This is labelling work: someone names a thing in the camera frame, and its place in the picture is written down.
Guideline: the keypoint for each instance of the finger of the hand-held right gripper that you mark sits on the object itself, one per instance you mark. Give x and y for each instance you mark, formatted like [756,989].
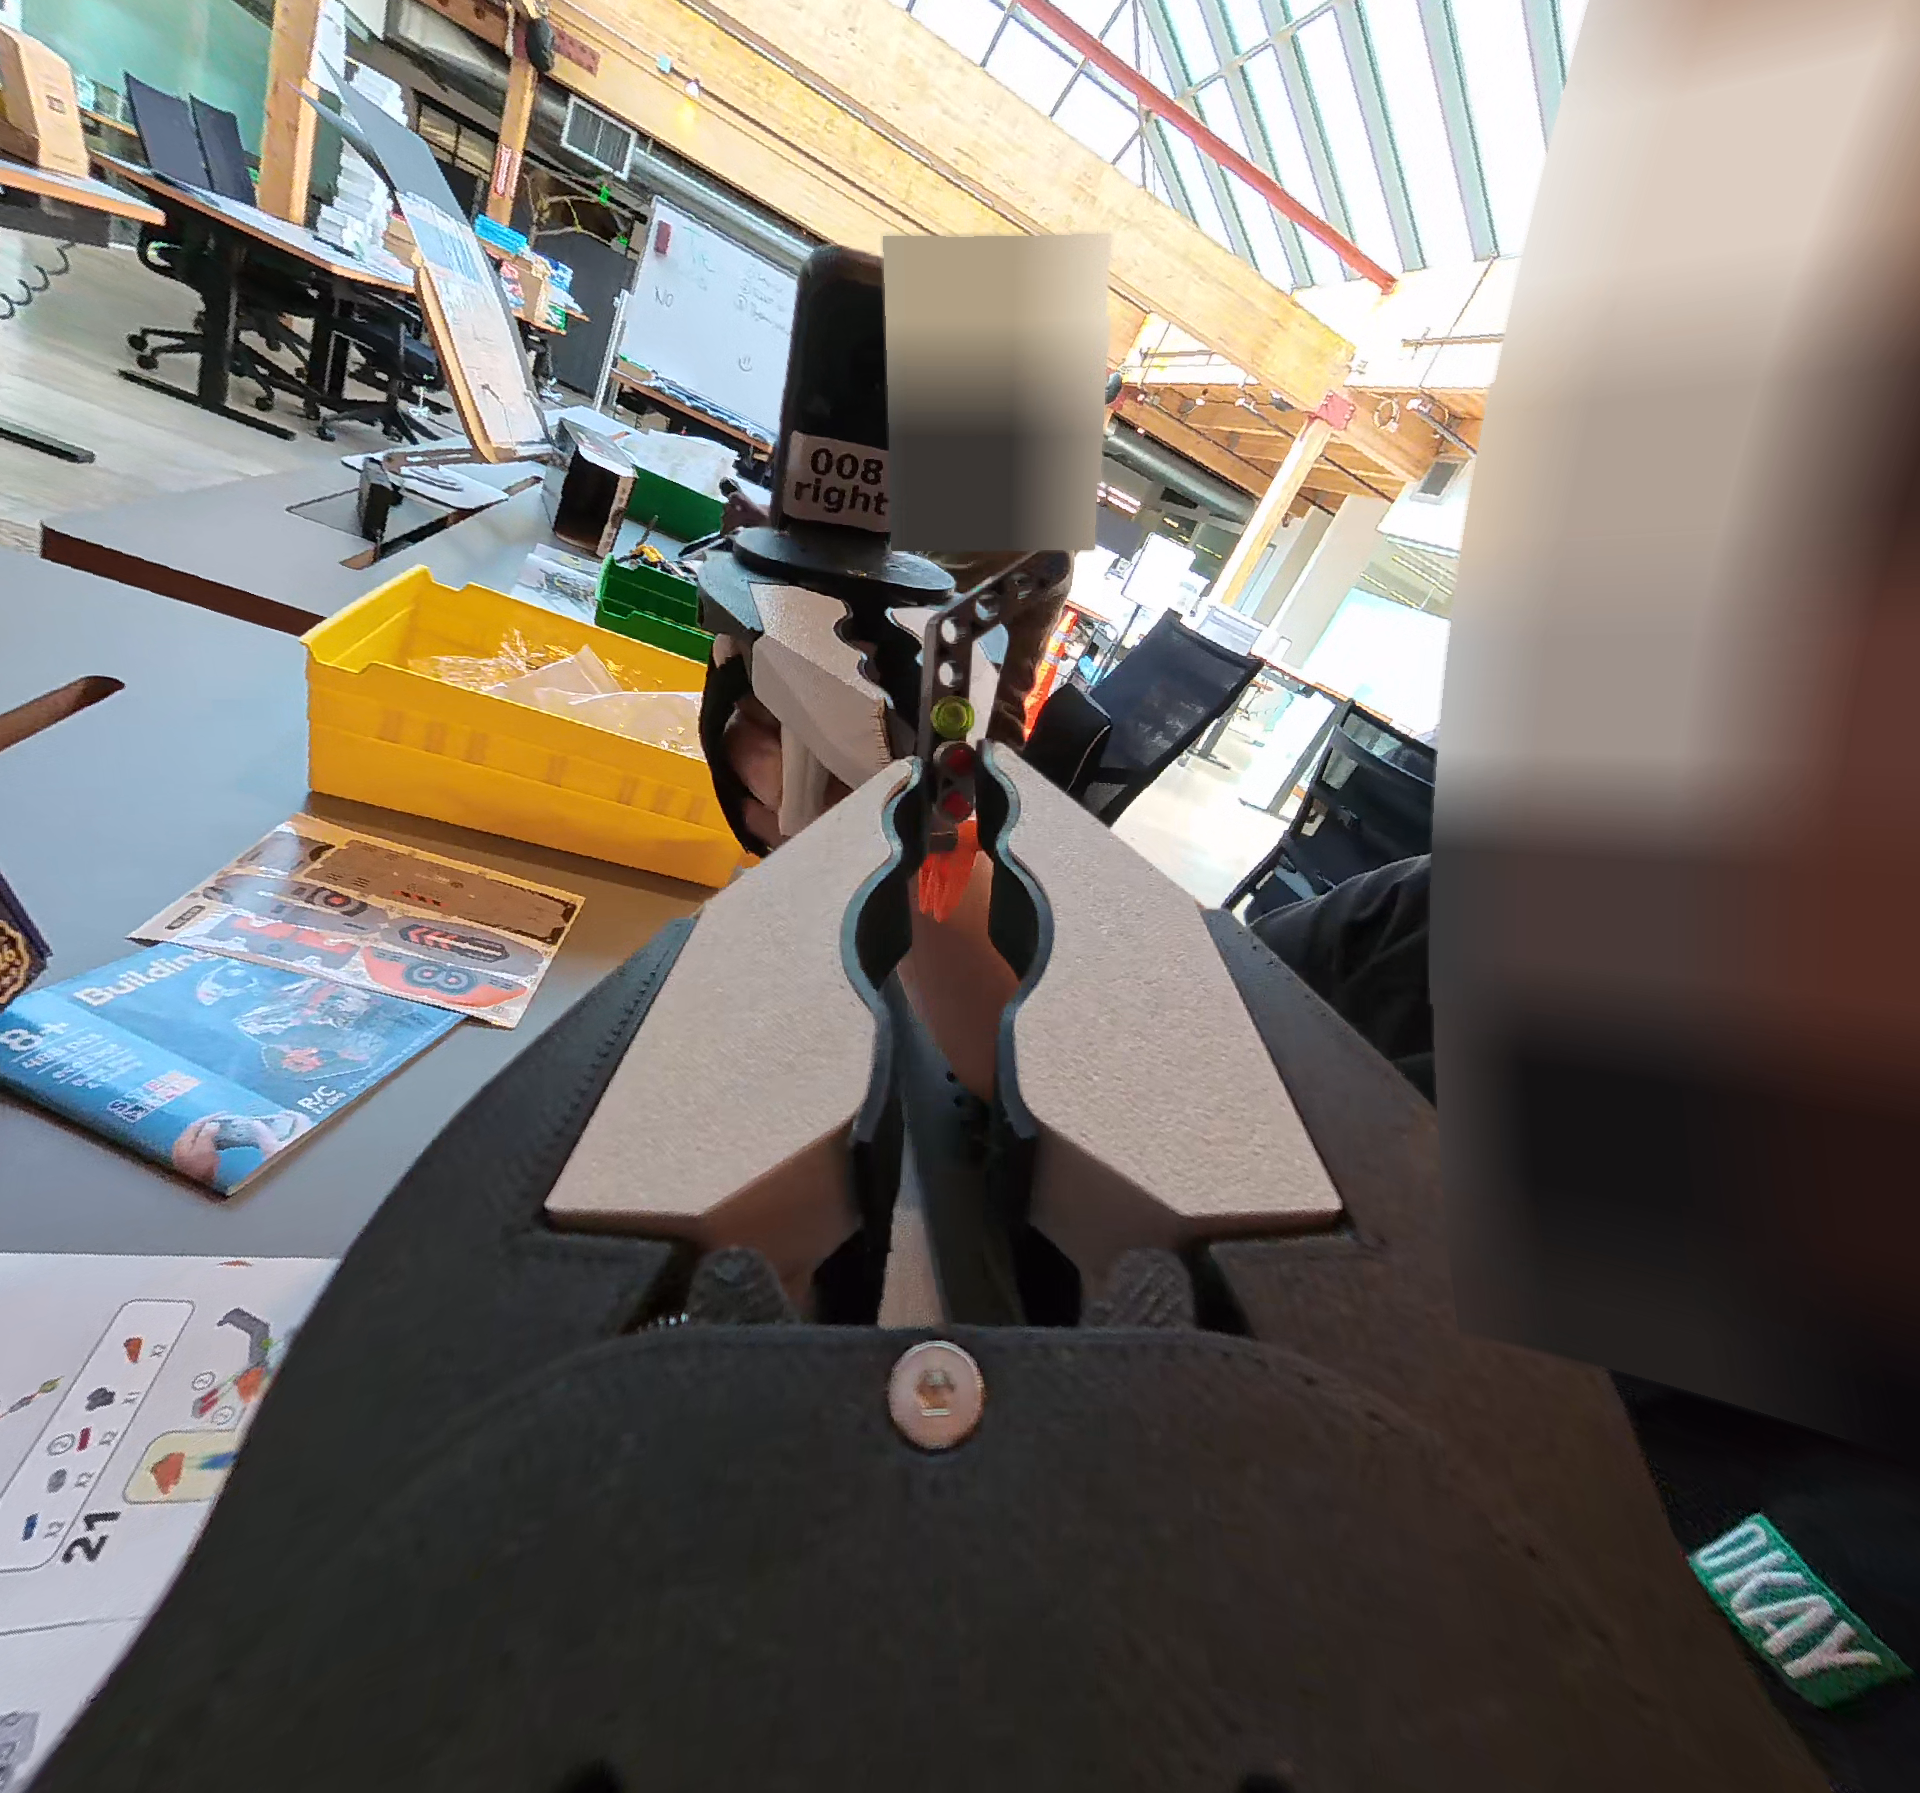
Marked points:
[818,714]

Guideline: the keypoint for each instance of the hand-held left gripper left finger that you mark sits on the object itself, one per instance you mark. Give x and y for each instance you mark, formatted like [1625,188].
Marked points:
[720,1072]

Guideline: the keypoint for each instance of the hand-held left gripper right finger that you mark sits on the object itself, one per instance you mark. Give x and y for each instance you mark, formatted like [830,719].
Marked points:
[1169,1072]

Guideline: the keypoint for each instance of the grey angled building beam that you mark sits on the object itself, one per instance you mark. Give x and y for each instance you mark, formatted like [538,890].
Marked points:
[945,654]

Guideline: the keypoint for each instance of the orange building claw piece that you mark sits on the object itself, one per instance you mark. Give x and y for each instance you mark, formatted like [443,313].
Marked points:
[948,874]

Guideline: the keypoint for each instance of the standing desk with black leg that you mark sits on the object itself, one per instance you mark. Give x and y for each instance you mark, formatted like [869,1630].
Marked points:
[91,195]
[299,235]

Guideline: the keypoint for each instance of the grey desk with brown edge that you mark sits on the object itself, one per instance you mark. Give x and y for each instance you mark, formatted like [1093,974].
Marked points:
[225,541]

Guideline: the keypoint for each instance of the person's right hand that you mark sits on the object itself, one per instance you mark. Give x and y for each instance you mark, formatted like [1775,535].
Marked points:
[759,778]

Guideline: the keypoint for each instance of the green plastic bin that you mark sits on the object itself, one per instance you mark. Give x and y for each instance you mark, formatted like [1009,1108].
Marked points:
[675,495]
[645,608]

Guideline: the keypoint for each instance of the clear plastic parts bags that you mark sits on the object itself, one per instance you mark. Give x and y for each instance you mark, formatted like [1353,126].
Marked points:
[571,690]

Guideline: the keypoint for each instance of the small dark open box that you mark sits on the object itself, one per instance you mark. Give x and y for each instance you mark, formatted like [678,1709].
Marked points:
[593,501]

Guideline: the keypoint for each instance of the clear bag of small parts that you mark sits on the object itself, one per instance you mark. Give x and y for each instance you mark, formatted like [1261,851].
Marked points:
[562,577]

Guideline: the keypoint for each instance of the sticker sheet with orange prints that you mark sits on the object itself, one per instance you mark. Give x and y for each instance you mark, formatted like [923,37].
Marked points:
[422,978]

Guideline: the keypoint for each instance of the yellow plastic bin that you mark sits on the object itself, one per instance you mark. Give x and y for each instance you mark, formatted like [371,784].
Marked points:
[496,778]

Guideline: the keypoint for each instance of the sticker sheet with dark cutouts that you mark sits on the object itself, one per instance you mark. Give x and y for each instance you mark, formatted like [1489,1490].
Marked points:
[452,881]

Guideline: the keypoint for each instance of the black mesh office chair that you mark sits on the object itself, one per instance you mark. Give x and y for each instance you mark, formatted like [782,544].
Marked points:
[1169,683]
[1350,789]

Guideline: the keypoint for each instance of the leaning cardboard panel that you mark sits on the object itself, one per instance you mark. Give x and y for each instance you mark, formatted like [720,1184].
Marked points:
[480,338]

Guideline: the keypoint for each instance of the blue instruction booklet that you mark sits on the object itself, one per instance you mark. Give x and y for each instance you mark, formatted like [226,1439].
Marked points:
[195,1057]

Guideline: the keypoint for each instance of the white open instruction manual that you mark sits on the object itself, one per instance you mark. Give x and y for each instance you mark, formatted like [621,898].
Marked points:
[91,1372]

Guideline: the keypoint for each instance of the blue robot kit box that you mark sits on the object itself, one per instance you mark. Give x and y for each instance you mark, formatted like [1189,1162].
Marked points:
[18,945]

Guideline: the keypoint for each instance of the green clothing label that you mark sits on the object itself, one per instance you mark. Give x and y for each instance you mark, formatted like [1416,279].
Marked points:
[1792,1612]

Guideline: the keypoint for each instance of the cardboard box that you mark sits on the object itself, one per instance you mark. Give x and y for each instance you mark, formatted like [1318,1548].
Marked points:
[37,98]

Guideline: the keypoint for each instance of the wall whiteboard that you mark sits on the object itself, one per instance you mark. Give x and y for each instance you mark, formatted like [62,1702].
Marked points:
[703,307]

